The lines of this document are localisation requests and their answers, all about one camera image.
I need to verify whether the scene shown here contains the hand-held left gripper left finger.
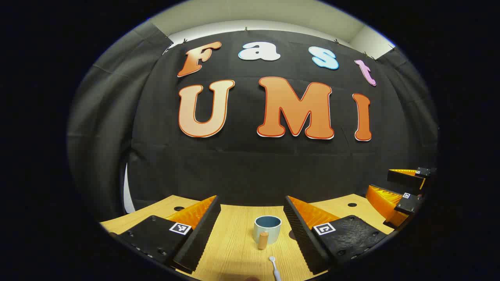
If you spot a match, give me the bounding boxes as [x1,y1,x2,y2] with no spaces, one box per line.
[111,195,221,274]

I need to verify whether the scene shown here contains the wooden desktop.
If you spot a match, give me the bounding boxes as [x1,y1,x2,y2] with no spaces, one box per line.
[100,194,395,281]

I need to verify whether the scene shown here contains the white toothbrush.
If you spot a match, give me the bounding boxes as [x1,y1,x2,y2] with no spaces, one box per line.
[269,256,282,281]

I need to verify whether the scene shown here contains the blue cup with wooden handle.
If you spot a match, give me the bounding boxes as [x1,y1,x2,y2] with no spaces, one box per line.
[254,215,282,250]

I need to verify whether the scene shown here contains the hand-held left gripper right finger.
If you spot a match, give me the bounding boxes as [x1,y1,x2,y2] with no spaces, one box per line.
[283,195,395,276]

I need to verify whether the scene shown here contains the black backdrop cloth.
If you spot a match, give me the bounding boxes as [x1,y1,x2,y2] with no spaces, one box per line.
[66,20,440,223]

